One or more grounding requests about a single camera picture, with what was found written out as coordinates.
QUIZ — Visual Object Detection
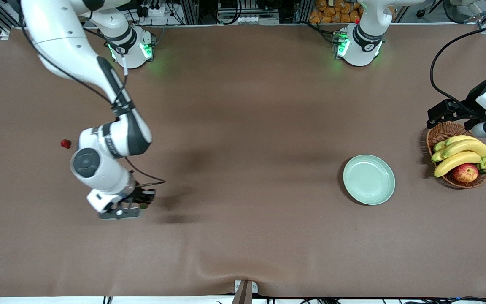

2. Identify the light green round plate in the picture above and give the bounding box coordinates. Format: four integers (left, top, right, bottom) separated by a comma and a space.
343, 154, 396, 206

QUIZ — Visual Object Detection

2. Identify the brown wicker basket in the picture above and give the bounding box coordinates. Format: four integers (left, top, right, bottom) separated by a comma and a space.
426, 122, 486, 189

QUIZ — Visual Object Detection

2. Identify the red apple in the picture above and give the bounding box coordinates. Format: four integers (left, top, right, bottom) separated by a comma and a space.
453, 163, 479, 183

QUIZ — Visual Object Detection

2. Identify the brown tablecloth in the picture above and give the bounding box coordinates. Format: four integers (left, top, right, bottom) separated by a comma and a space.
0, 23, 486, 298

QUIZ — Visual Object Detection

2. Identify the orange snack bag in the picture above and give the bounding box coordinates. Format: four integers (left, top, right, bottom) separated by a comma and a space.
309, 0, 362, 24

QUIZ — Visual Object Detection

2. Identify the white power strip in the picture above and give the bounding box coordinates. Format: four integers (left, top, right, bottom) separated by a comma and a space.
135, 3, 172, 18

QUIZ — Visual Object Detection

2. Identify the white terminal strip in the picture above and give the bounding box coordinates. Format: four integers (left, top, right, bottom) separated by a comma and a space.
237, 16, 279, 25

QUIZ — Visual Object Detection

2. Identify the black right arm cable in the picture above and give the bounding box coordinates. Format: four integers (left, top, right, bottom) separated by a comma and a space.
19, 17, 166, 188

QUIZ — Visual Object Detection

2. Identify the metal bracket with brown post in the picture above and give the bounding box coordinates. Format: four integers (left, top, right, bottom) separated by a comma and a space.
231, 280, 259, 304

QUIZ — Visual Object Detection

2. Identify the aluminium frame post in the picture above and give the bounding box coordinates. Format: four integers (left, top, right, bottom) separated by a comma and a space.
183, 0, 200, 25
296, 0, 313, 24

